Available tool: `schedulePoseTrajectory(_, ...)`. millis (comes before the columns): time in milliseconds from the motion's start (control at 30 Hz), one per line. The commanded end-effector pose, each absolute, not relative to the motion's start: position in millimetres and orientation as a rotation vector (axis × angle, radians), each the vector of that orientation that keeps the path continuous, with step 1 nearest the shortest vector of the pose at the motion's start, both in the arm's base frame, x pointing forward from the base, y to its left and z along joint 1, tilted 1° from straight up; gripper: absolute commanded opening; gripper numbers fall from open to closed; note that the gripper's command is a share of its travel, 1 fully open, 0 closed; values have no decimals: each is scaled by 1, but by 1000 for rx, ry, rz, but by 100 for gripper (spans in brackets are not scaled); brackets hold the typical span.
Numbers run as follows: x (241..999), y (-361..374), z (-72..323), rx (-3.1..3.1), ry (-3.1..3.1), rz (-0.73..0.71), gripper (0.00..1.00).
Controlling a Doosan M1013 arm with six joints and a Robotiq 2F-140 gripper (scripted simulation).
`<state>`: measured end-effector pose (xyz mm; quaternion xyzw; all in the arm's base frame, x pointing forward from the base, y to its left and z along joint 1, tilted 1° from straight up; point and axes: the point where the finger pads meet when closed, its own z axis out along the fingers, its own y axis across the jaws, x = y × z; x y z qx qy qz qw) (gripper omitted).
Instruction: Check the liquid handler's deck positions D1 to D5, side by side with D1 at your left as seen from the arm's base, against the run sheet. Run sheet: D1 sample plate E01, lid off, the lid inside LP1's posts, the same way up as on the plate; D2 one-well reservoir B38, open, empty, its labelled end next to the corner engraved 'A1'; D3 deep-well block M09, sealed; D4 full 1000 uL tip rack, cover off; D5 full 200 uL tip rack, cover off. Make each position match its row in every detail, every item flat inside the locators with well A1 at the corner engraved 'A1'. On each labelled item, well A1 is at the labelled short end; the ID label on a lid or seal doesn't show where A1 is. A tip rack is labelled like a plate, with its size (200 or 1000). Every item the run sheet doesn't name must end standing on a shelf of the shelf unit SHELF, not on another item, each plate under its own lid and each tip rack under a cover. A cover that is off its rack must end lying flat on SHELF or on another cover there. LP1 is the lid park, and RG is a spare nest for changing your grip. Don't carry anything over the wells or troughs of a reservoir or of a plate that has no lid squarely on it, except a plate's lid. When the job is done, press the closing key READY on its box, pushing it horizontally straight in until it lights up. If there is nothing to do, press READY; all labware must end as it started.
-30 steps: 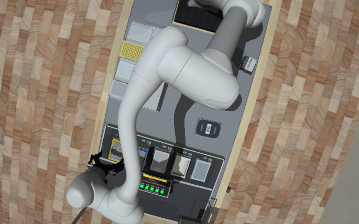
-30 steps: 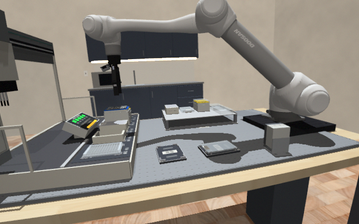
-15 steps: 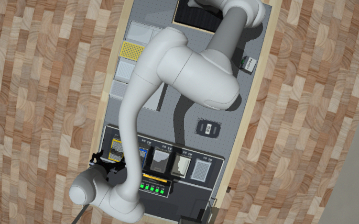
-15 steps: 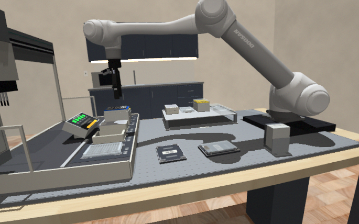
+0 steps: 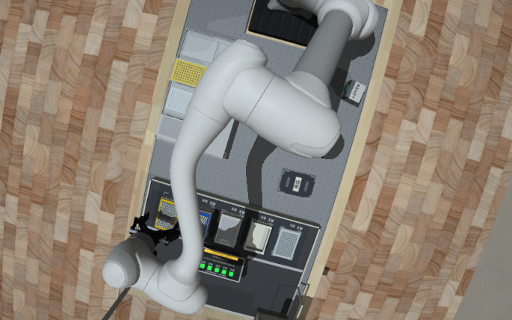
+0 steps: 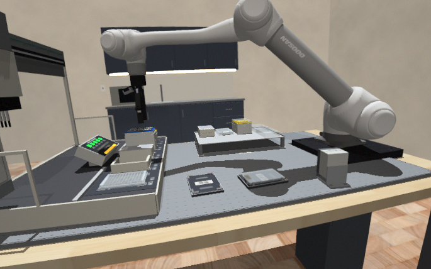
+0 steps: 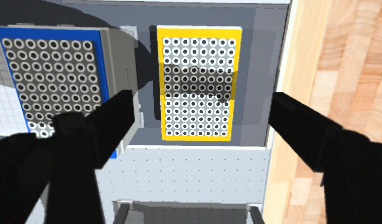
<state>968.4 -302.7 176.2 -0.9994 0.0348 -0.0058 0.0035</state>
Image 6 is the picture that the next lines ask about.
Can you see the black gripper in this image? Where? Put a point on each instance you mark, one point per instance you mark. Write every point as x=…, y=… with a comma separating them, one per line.
x=137, y=81

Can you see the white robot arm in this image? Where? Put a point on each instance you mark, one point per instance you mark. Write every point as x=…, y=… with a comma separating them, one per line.
x=349, y=112

